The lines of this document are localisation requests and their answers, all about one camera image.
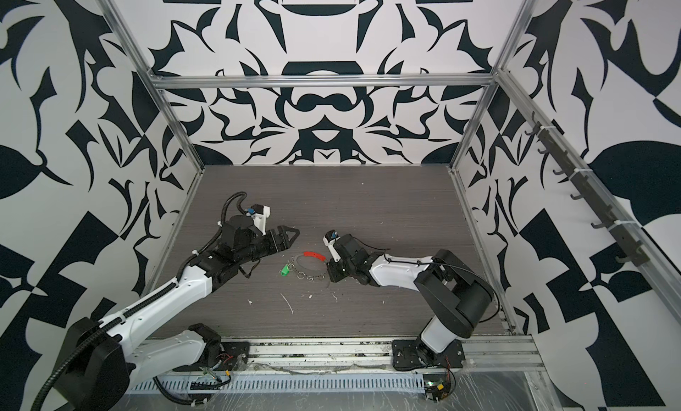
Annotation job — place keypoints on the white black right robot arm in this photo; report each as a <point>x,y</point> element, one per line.
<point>457,296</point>

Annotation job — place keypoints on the black wall hook rack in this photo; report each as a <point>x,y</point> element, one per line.
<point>591,190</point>

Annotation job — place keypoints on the white slotted cable duct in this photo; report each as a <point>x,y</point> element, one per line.
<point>309,383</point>

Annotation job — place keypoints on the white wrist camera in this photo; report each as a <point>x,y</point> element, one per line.
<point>259,215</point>
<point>330,238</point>

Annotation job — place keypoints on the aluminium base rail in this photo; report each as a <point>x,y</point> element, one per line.
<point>338,355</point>

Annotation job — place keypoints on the red handled wire keyring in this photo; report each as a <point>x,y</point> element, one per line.
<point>309,266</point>

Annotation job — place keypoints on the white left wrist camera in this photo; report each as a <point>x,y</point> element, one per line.
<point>259,215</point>

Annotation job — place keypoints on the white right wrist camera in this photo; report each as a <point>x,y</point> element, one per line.
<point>330,238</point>

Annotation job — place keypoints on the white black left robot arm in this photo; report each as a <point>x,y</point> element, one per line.
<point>100,360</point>

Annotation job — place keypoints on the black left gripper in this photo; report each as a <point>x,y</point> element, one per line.
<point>284,242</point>

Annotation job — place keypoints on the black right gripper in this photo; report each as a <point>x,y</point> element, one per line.
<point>335,276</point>

